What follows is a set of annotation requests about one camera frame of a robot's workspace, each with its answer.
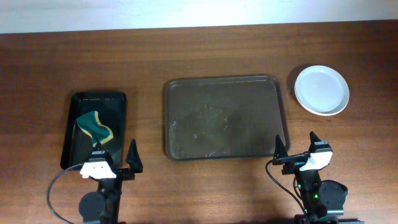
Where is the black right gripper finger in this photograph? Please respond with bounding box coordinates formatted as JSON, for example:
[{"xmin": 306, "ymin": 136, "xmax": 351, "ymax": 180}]
[
  {"xmin": 273, "ymin": 134, "xmax": 288, "ymax": 160},
  {"xmin": 310, "ymin": 131, "xmax": 322, "ymax": 143}
]

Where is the green and yellow sponge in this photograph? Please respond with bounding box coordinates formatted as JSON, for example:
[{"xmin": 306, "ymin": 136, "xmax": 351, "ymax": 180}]
[{"xmin": 76, "ymin": 111, "xmax": 114, "ymax": 147}]

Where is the white plate back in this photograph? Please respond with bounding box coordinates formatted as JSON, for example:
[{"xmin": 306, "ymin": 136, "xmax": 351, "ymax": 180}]
[{"xmin": 294, "ymin": 64, "xmax": 351, "ymax": 116}]

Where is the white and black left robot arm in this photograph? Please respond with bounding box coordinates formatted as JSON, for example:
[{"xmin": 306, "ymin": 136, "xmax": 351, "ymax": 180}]
[{"xmin": 78, "ymin": 139, "xmax": 143, "ymax": 224}]

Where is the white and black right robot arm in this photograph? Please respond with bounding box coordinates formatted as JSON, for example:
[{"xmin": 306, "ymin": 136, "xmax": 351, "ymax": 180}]
[{"xmin": 268, "ymin": 131, "xmax": 348, "ymax": 223}]

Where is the black water tray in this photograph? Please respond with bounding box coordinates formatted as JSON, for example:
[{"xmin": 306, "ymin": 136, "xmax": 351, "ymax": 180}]
[{"xmin": 60, "ymin": 91, "xmax": 127, "ymax": 169}]

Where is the dark brown serving tray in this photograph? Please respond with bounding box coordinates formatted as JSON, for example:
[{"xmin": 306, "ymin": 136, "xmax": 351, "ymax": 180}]
[{"xmin": 163, "ymin": 75, "xmax": 291, "ymax": 161}]

